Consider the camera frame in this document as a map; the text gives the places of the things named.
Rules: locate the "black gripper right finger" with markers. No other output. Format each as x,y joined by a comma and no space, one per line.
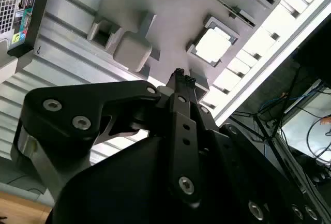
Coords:
248,162

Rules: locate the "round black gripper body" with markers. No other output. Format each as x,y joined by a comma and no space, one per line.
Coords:
124,190

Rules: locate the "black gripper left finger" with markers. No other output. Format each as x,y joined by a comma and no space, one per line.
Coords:
64,110

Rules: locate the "silver CPU with green board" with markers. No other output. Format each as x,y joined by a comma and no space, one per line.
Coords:
212,44

